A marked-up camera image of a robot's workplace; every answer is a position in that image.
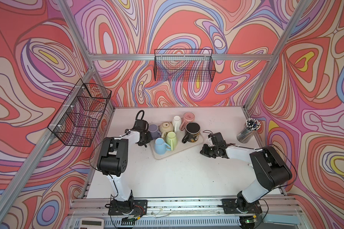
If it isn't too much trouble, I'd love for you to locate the purple ceramic mug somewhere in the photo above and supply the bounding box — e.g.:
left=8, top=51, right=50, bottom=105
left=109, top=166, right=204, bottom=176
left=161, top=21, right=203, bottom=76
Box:
left=148, top=124, right=161, bottom=140

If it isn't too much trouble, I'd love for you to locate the light blue ceramic mug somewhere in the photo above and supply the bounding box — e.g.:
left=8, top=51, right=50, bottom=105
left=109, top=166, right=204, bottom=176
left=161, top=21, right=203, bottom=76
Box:
left=154, top=138, right=171, bottom=155

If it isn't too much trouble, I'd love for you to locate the beige rectangular tray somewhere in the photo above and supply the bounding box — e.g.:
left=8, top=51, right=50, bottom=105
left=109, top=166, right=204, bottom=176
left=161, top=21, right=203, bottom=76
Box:
left=149, top=131, right=205, bottom=160

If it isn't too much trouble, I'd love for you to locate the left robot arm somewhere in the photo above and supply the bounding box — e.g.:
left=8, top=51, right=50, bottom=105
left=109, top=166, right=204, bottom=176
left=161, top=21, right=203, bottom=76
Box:
left=97, top=119, right=153, bottom=202

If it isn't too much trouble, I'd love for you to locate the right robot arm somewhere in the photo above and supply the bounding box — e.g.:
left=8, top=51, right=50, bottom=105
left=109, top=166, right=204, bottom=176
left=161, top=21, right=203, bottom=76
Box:
left=200, top=132, right=292, bottom=211

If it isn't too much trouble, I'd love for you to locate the cream speckled round mug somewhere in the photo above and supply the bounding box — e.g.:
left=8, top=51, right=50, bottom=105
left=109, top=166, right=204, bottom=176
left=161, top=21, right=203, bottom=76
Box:
left=159, top=122, right=174, bottom=139

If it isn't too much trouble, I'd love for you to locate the black patterned mug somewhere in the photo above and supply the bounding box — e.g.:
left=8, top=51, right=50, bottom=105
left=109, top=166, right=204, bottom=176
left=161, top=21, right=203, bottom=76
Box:
left=182, top=122, right=201, bottom=144

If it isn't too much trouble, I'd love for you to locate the light green ceramic mug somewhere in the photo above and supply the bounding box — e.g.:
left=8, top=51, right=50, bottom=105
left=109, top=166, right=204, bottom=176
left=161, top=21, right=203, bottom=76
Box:
left=165, top=131, right=178, bottom=151

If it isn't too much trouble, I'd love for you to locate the white ceramic mug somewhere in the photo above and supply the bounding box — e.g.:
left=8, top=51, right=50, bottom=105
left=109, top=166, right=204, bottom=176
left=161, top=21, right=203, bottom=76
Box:
left=172, top=115, right=182, bottom=133

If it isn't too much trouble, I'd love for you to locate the pink ceramic mug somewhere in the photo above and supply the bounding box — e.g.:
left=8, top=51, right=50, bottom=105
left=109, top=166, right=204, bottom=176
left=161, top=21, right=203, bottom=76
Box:
left=180, top=112, right=195, bottom=131

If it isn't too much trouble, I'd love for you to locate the metal cup of pens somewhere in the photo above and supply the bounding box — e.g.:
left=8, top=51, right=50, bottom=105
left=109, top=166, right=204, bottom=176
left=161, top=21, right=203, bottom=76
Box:
left=237, top=118, right=261, bottom=143

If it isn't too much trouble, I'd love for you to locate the white calculator device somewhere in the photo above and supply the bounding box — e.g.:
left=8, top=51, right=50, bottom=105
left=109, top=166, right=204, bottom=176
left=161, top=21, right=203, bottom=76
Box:
left=79, top=218, right=105, bottom=229

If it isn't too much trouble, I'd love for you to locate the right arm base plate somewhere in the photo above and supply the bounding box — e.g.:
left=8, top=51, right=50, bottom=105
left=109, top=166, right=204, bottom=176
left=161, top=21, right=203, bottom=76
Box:
left=219, top=198, right=262, bottom=215

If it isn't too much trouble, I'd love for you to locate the black wire basket left wall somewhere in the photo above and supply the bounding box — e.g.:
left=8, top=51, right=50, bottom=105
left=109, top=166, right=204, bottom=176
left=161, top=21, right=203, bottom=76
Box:
left=47, top=79, right=112, bottom=147

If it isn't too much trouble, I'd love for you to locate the black wire basket wall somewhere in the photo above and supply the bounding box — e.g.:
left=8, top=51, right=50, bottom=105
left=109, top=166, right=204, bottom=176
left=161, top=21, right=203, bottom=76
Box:
left=47, top=79, right=112, bottom=147
left=153, top=48, right=216, bottom=82

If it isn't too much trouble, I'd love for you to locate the black wire basket back wall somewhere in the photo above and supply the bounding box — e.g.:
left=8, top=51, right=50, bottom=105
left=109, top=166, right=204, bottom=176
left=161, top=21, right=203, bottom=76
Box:
left=153, top=48, right=216, bottom=82

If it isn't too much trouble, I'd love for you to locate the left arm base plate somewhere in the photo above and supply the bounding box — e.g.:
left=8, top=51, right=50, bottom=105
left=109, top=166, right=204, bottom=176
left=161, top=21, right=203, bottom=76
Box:
left=105, top=199, right=148, bottom=217

